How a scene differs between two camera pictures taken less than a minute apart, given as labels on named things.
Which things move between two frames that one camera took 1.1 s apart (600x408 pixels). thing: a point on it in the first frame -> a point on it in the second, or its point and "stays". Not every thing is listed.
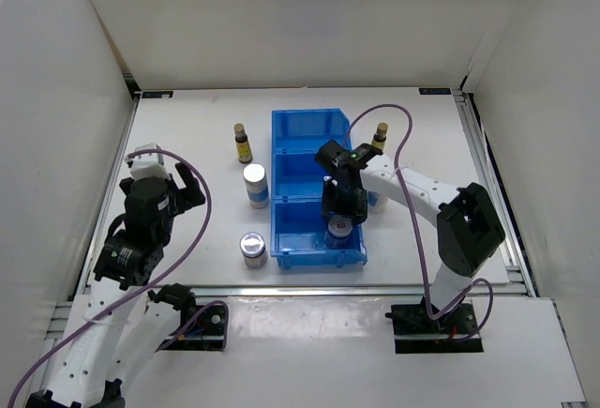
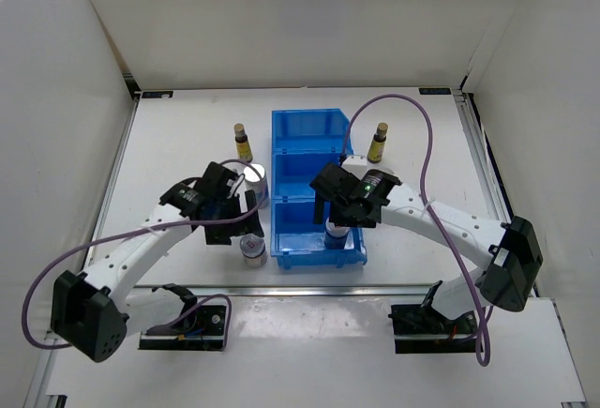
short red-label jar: x=338 y=233 stays
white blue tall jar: x=257 y=186 stays
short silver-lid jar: x=252 y=247 stays
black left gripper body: x=161 y=233 -> x=224 y=231
